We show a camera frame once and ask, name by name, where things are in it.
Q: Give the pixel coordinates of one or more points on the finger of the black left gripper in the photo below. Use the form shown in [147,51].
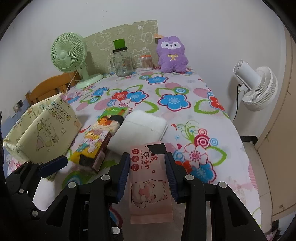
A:
[18,212]

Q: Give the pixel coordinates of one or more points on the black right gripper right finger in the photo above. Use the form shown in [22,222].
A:
[212,212]

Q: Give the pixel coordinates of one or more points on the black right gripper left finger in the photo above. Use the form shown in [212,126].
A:
[82,212]

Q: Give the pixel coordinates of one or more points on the pink wet wipes pack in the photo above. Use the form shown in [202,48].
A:
[149,191]

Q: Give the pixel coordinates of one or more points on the yellow cartoon storage box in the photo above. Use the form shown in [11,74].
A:
[45,131]

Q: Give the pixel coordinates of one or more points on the white face mask pack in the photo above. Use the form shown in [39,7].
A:
[138,128]

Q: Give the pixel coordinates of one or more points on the floral tablecloth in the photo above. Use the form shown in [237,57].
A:
[199,135]

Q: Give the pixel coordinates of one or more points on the wooden bed headboard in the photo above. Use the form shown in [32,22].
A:
[52,86]

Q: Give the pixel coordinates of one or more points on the white standing fan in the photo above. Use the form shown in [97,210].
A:
[256,89]

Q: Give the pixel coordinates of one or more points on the glass mason jar mug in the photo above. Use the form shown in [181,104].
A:
[121,60]

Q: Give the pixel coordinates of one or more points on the cotton swab container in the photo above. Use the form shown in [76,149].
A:
[146,62]

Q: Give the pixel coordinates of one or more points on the green desk fan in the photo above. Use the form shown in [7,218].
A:
[68,54]

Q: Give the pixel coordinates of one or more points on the purple plush bunny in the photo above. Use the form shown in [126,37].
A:
[171,52]

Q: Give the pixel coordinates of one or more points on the wall power socket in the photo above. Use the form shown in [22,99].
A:
[18,106]

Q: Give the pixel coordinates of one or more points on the beige cartoon wall board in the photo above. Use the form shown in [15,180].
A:
[139,39]

